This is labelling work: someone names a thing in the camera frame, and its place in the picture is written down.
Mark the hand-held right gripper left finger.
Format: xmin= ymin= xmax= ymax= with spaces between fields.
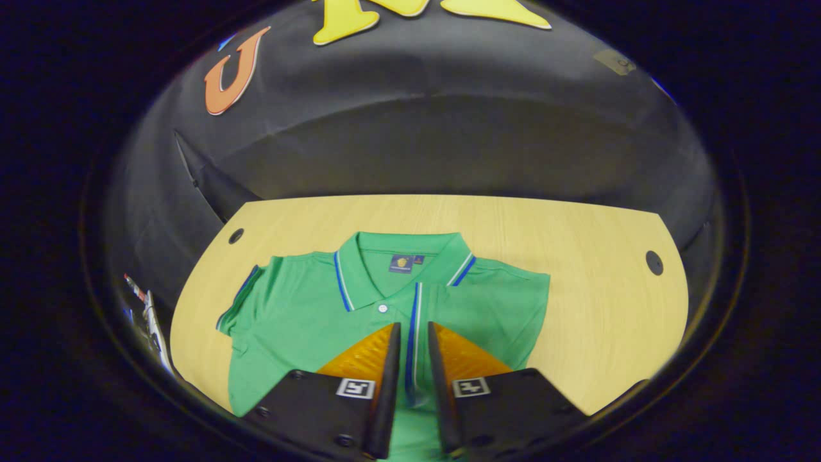
xmin=242 ymin=322 xmax=402 ymax=460

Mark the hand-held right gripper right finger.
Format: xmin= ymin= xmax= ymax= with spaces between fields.
xmin=427 ymin=321 xmax=588 ymax=458

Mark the green T-shirt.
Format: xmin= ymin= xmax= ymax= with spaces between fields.
xmin=216 ymin=231 xmax=551 ymax=462

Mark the black backdrop cloth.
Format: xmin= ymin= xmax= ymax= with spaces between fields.
xmin=106 ymin=0 xmax=719 ymax=309

